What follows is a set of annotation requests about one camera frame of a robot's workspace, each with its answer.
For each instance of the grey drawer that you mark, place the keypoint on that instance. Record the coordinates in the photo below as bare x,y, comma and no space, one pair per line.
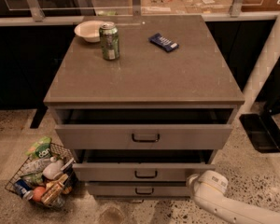
141,165
138,189
145,129

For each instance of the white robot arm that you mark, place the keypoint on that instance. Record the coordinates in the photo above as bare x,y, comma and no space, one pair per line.
208,192

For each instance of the grey drawer cabinet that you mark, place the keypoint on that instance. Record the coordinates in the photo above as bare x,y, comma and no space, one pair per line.
194,76

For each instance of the grey top drawer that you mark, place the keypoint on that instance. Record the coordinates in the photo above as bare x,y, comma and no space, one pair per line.
145,129

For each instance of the grey bottom drawer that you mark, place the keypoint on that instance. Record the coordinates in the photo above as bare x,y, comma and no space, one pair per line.
138,189

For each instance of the blue snack bar packet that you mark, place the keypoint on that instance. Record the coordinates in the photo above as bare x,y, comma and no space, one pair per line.
163,43

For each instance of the green soda can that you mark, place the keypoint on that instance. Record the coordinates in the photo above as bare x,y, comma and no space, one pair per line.
109,40

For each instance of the white bowl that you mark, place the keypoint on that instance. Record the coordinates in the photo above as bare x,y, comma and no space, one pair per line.
89,31

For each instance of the cardboard box left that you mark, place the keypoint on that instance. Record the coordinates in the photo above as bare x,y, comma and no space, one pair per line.
163,7

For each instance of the green chip bag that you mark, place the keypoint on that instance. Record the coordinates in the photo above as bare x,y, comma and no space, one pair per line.
40,149

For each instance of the white bottle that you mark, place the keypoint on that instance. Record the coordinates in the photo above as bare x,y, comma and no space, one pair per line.
53,170

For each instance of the clear plastic water bottle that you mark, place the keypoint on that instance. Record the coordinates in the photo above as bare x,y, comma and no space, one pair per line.
37,166

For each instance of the brown snack box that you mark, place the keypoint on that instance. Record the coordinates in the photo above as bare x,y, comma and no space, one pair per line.
52,193

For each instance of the black tray on floor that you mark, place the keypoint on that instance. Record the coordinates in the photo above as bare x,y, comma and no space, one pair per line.
262,132

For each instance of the orange fruit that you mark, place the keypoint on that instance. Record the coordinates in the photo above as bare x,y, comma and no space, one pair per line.
38,192

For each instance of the blue soda can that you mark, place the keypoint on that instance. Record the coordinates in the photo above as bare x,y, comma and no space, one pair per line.
22,189

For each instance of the wire basket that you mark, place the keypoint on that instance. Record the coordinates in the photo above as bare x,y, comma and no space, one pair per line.
45,181

